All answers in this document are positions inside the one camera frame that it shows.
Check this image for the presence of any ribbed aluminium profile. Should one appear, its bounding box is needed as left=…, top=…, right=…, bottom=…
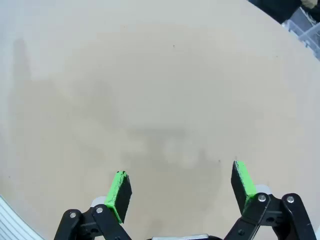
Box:
left=0, top=194, right=45, bottom=240

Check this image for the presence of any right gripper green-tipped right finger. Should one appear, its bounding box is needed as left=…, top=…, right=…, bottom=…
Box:
left=222, top=160, right=317, bottom=240

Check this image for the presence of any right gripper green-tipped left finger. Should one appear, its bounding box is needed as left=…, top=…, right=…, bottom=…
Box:
left=53, top=170, right=136, bottom=240

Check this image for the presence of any clear plastic storage box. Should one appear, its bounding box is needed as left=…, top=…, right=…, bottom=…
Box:
left=281, top=4, right=320, bottom=62

